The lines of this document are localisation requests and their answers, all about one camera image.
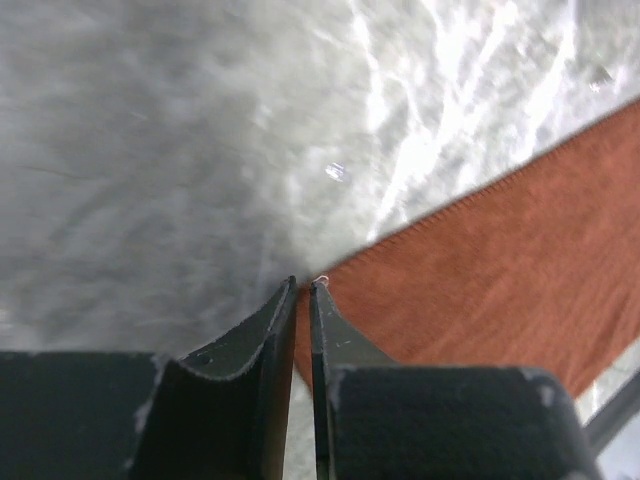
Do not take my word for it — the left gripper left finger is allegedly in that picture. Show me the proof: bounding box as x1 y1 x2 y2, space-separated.
134 277 297 479

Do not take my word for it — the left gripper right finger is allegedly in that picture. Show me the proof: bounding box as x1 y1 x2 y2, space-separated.
309 280 396 479

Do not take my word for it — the brown towel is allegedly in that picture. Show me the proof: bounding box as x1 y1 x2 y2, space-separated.
327 103 639 395

